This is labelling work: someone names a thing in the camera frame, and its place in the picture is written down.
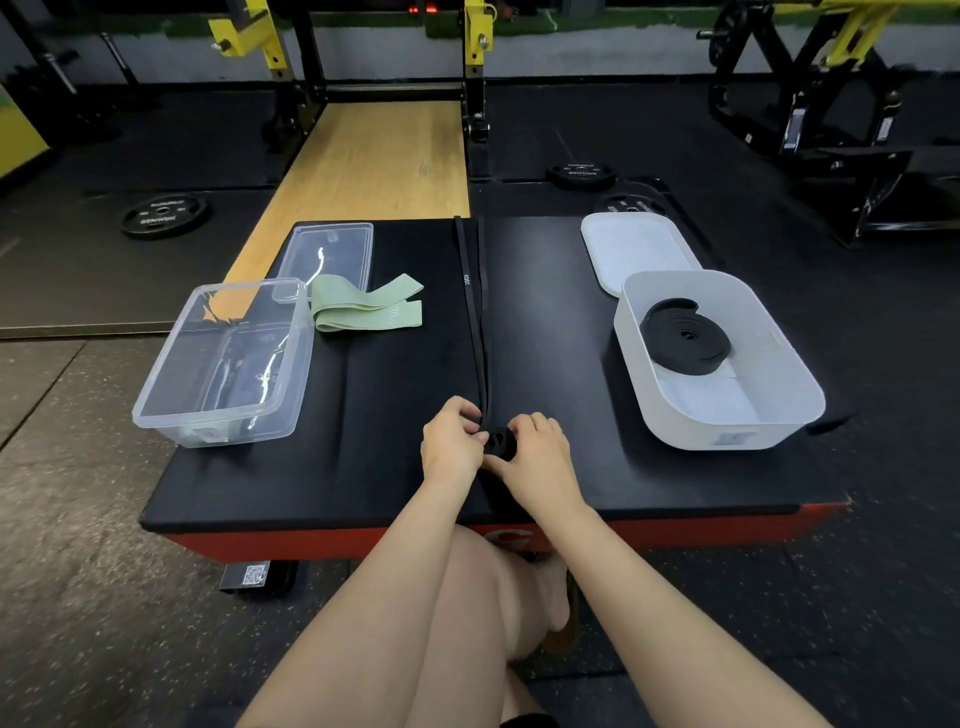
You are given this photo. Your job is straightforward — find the clear plastic container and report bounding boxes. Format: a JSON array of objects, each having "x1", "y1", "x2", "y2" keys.
[{"x1": 131, "y1": 277, "x2": 317, "y2": 451}]

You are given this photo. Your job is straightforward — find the person's left leg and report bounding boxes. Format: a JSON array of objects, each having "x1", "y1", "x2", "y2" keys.
[{"x1": 404, "y1": 524, "x2": 572, "y2": 728}]

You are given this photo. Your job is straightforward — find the white plastic lid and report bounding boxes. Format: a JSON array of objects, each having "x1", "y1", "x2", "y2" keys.
[{"x1": 579, "y1": 211, "x2": 705, "y2": 300}]

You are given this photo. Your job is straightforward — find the wide black resistance band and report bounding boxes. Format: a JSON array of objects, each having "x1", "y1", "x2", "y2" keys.
[{"x1": 638, "y1": 297, "x2": 733, "y2": 378}]

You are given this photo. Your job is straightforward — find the black upright bar holder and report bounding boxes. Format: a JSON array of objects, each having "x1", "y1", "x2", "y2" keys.
[{"x1": 97, "y1": 29, "x2": 163, "y2": 111}]

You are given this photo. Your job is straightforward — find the white plastic bin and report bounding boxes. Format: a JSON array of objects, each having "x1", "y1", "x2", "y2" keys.
[{"x1": 612, "y1": 269, "x2": 829, "y2": 453}]

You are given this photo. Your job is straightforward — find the person's right leg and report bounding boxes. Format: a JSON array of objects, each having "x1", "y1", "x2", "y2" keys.
[{"x1": 500, "y1": 667, "x2": 546, "y2": 718}]

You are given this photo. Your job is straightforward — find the wooden lifting platform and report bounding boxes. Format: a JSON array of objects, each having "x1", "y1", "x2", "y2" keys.
[{"x1": 202, "y1": 101, "x2": 472, "y2": 325}]

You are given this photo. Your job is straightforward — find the person's right forearm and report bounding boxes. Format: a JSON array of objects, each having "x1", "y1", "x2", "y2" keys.
[{"x1": 551, "y1": 506, "x2": 835, "y2": 728}]

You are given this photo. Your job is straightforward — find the person's right hand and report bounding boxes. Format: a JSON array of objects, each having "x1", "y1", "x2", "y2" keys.
[{"x1": 480, "y1": 411, "x2": 592, "y2": 532}]

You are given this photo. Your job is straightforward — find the brown sandal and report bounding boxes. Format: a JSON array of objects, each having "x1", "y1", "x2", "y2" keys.
[{"x1": 542, "y1": 569, "x2": 583, "y2": 656}]

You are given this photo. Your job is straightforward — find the person's leg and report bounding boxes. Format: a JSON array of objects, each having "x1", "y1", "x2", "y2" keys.
[
  {"x1": 500, "y1": 667, "x2": 546, "y2": 718},
  {"x1": 404, "y1": 524, "x2": 572, "y2": 728}
]

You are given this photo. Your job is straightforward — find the person's left forearm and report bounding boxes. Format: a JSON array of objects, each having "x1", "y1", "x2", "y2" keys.
[{"x1": 236, "y1": 479, "x2": 475, "y2": 728}]

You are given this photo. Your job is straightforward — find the yellow black squat rack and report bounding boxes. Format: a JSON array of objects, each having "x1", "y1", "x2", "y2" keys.
[{"x1": 208, "y1": 0, "x2": 499, "y2": 181}]

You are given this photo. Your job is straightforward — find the clear plastic lid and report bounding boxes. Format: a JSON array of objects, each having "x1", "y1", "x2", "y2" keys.
[{"x1": 270, "y1": 221, "x2": 376, "y2": 305}]

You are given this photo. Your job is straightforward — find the black weight plate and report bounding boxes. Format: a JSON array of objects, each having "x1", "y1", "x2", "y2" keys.
[
  {"x1": 545, "y1": 161, "x2": 619, "y2": 193},
  {"x1": 591, "y1": 193, "x2": 671, "y2": 218},
  {"x1": 119, "y1": 192, "x2": 214, "y2": 242}
]

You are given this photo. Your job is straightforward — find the black plyo platform red side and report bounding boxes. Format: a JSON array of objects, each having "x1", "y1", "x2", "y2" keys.
[{"x1": 139, "y1": 215, "x2": 853, "y2": 565}]

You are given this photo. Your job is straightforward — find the person's left hand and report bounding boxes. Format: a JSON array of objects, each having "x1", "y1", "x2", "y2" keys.
[{"x1": 419, "y1": 395, "x2": 491, "y2": 490}]

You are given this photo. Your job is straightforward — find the thin black resistance band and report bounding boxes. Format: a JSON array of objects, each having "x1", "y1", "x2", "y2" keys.
[{"x1": 452, "y1": 215, "x2": 521, "y2": 463}]

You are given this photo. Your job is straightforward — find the yellow black exercise machine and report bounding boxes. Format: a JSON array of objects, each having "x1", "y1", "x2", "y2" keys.
[{"x1": 695, "y1": 0, "x2": 960, "y2": 247}]

